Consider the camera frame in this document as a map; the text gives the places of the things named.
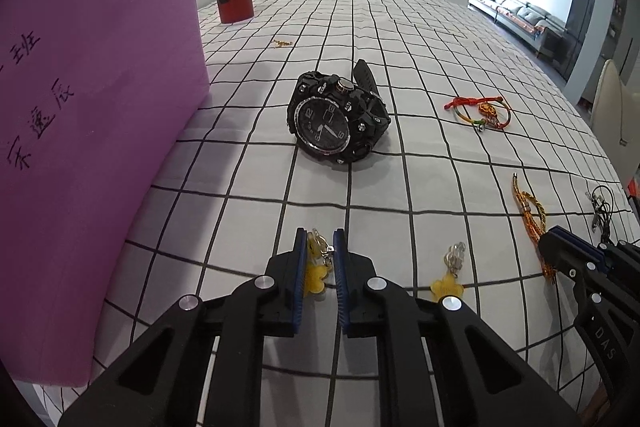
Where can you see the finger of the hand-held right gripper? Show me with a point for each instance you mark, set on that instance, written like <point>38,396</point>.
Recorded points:
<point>622,257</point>
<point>560,249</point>

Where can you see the yellow flower earring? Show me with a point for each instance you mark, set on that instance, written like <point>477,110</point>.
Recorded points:
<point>315,279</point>
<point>445,287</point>

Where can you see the small gold earring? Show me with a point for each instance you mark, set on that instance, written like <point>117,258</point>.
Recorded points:
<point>281,43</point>

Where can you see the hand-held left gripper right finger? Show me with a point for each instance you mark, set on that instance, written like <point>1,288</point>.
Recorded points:
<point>341,282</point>

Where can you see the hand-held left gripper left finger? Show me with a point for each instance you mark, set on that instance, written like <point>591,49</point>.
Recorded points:
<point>300,277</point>

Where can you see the dark tall cabinet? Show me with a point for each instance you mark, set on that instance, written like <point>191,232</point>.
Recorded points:
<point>580,27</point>

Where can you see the beige chair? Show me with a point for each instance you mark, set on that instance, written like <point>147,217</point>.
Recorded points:
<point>612,107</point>

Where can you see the white checked tablecloth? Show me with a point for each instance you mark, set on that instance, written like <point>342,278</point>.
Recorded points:
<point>400,32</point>

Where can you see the black wrist watch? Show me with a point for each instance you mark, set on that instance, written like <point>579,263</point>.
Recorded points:
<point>320,122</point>

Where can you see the grey sofa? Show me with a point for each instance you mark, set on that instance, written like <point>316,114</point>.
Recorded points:
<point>525,19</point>

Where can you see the pink plastic bin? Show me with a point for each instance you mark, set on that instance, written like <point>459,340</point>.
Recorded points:
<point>100,107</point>

